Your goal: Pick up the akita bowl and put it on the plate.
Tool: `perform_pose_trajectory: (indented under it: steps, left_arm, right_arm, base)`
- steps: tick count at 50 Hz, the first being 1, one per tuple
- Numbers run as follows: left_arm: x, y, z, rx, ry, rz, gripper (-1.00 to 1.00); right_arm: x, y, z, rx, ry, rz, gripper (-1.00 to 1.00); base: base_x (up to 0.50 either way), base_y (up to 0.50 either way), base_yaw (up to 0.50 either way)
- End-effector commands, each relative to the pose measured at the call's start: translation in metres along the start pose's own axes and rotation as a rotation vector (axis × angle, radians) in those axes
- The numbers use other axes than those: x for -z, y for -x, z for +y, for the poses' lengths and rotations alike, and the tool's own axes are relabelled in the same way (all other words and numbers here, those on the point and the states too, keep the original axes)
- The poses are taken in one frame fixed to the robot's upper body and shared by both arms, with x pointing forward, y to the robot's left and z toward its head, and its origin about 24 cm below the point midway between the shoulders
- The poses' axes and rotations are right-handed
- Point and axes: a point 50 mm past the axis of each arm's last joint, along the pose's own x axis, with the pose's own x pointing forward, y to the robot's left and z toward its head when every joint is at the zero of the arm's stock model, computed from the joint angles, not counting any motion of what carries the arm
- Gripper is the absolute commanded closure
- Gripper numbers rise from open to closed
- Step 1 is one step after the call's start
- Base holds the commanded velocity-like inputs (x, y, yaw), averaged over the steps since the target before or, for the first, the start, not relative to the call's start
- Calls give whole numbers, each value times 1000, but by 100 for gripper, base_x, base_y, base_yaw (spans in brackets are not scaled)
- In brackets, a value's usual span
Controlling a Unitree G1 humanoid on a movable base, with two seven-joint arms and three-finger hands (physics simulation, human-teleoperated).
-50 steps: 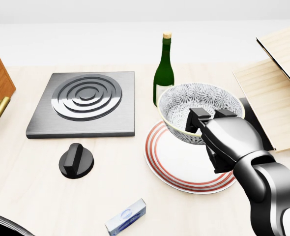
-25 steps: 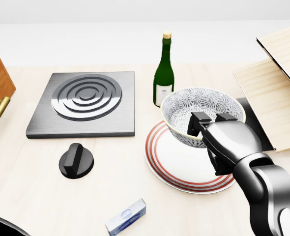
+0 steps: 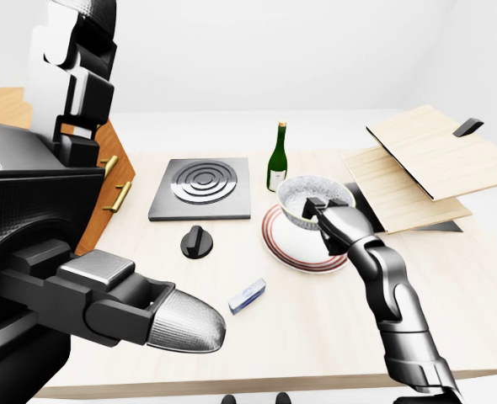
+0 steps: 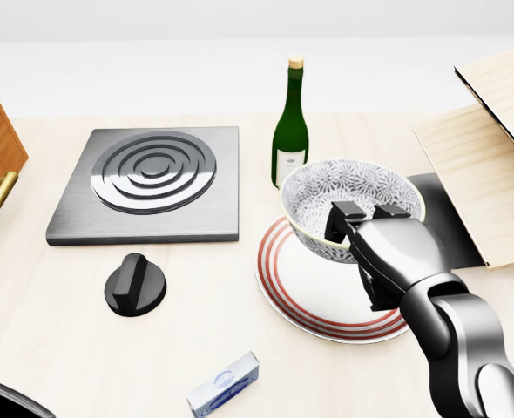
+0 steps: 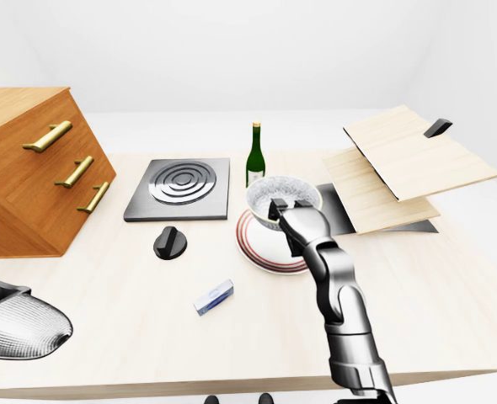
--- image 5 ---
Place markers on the white plate with red rings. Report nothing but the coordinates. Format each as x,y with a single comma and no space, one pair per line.
265,248

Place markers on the small blue and white box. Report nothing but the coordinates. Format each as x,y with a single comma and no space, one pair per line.
215,296

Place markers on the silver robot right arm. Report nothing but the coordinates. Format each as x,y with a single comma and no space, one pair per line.
349,320

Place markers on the patterned black and white bowl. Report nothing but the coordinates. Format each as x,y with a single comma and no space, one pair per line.
259,198

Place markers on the flat dark stove plate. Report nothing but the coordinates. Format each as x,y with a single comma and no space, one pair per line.
215,202

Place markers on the small dark rounded shape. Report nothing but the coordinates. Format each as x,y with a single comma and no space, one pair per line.
211,400
265,398

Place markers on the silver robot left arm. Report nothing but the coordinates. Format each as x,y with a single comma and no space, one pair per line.
17,324

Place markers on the silver and black right hand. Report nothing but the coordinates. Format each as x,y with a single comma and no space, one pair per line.
307,225

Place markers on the round black stove knob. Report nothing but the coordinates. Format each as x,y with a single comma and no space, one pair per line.
170,244

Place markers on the small black block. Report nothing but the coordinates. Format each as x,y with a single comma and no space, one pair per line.
437,128

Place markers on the green wine bottle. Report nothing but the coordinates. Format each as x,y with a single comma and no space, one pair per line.
255,160

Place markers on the wooden cabinet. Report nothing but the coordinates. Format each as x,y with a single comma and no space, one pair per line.
25,219

